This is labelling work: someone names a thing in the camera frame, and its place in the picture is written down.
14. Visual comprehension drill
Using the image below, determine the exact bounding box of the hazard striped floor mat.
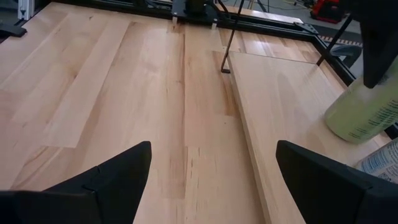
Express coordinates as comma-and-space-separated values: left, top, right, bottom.
319, 35, 364, 48

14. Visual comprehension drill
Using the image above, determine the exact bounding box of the black bracket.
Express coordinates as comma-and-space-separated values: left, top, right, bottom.
0, 21, 28, 38

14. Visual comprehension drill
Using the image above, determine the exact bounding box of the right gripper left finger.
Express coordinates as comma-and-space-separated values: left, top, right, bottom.
0, 141, 152, 224

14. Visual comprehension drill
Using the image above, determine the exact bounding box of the light green beverage can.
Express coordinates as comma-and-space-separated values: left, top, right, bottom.
324, 57, 398, 146

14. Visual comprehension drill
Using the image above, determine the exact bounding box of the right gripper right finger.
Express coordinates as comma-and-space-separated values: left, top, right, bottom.
275, 140, 398, 224

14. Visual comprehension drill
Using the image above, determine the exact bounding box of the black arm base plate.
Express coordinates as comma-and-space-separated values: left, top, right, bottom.
170, 0, 219, 26

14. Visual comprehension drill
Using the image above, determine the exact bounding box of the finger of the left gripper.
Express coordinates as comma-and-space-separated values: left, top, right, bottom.
360, 18, 398, 89

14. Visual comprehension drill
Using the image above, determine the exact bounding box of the silver aluminium profile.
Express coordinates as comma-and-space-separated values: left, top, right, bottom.
17, 0, 35, 21

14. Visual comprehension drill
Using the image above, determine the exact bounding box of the red equipment black frame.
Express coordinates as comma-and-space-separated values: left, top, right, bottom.
310, 0, 346, 25

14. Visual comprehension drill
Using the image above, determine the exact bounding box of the wooden shelf black metal frame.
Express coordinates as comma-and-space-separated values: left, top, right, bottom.
220, 0, 393, 224

